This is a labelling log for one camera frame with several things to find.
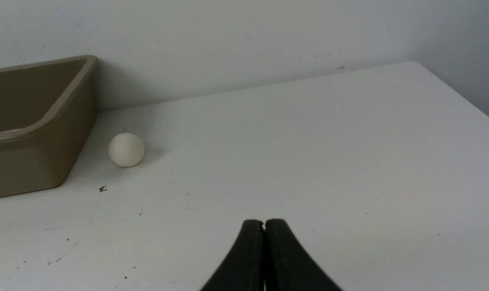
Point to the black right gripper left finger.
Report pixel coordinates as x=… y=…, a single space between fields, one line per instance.
x=241 y=269

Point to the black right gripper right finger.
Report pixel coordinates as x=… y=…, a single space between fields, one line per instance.
x=288 y=266

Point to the white ping-pong ball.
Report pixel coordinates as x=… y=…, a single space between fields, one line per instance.
x=126 y=150

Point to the tan plastic bin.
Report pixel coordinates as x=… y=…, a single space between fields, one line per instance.
x=47 y=111

